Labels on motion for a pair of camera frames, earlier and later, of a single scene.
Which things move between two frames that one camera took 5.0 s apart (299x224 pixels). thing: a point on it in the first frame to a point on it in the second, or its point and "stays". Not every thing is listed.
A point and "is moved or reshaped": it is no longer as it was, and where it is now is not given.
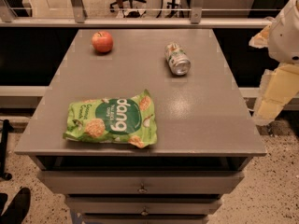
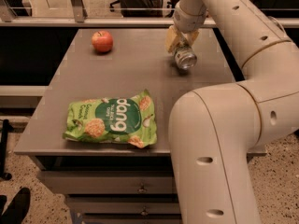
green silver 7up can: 177,59 is moved or reshaped
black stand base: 7,129 stays
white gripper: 285,37 to 187,21
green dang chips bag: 125,119 stays
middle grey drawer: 144,205 stays
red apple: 102,41 stays
